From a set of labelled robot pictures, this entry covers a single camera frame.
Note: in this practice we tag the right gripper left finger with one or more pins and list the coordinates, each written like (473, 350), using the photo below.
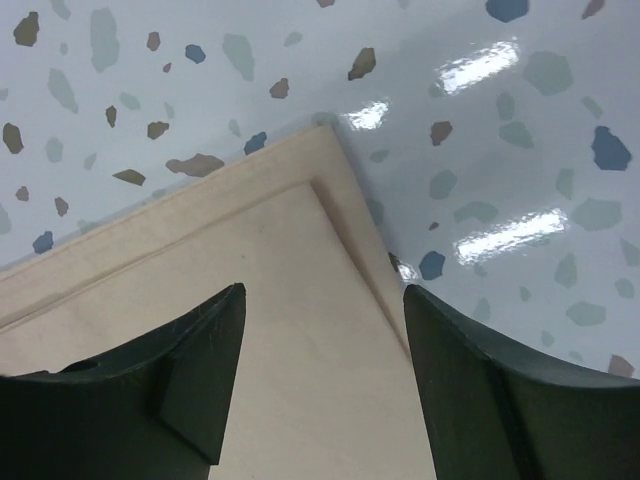
(155, 407)

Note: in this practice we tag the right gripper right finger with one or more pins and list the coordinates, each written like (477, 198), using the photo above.
(495, 408)

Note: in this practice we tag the beige cloth wrap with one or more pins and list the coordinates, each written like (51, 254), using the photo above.
(324, 388)

